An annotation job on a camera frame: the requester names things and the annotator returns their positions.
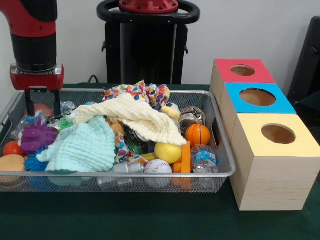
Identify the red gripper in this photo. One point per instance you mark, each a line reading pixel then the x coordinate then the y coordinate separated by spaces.
pixel 37 80

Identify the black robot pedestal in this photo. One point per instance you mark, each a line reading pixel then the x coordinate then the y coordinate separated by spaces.
pixel 147 50

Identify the wooden box with three holes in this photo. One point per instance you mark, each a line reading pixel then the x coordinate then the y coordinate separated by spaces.
pixel 270 185

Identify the small clear water bottle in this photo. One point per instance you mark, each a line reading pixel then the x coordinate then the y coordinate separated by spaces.
pixel 203 157

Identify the mint waffle cloth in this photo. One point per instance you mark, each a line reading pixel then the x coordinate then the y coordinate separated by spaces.
pixel 80 147

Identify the yellow ball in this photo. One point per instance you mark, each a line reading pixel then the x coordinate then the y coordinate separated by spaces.
pixel 167 153

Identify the clear plastic bottle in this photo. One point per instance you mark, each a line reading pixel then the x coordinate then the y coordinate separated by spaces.
pixel 21 125

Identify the silver mesh bin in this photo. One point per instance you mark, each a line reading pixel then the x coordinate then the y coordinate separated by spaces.
pixel 212 183

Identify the cream waffle cloth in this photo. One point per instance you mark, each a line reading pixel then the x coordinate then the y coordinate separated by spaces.
pixel 140 117

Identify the black chair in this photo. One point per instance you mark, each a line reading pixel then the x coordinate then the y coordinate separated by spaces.
pixel 307 62

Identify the orange toy basketball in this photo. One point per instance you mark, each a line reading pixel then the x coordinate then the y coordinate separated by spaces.
pixel 197 135

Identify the white toy baseball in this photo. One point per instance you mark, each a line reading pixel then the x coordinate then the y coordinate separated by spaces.
pixel 157 167

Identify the dark green side tablecloth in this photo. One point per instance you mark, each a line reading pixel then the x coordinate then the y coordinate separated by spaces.
pixel 311 102

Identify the purple spiky rubber toy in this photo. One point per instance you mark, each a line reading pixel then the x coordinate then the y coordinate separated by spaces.
pixel 35 137

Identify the colourful patterned cloth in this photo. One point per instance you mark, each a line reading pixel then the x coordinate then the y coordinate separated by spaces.
pixel 155 93

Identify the brown toy football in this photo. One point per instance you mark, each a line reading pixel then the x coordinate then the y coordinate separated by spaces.
pixel 43 110

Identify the red round robot base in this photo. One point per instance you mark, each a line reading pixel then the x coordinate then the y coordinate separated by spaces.
pixel 150 6

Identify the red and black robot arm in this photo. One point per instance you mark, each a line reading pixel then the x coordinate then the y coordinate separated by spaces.
pixel 32 45

